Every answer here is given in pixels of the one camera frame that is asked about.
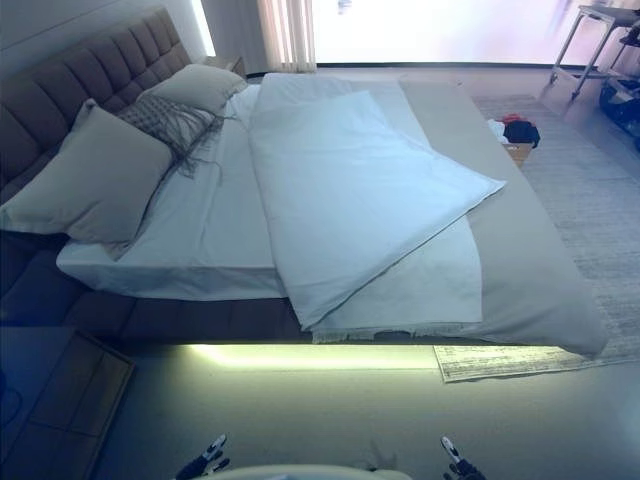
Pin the metal frame cart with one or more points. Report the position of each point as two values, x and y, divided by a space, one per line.
575 50

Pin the beige pillow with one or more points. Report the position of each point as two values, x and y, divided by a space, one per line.
90 185
200 87

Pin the striped curtain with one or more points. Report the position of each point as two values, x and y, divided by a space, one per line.
287 35

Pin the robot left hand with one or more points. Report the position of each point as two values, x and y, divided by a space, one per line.
205 467

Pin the brown tufted headboard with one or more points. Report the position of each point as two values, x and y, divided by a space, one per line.
75 80

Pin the brown upholstered bed frame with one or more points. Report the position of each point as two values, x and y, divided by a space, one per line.
100 310

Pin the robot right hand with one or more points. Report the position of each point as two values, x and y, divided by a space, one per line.
465 472

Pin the wooden nightstand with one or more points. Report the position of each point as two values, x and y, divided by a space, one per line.
230 65
75 390

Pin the grey rug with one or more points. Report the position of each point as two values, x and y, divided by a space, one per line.
575 165

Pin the cardboard box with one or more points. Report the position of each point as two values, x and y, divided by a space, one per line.
520 152

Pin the grey fringed cushion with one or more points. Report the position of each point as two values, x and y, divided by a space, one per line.
170 122

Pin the black equipment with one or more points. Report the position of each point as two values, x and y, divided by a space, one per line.
622 95

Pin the white duvet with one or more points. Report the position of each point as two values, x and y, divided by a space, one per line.
350 175

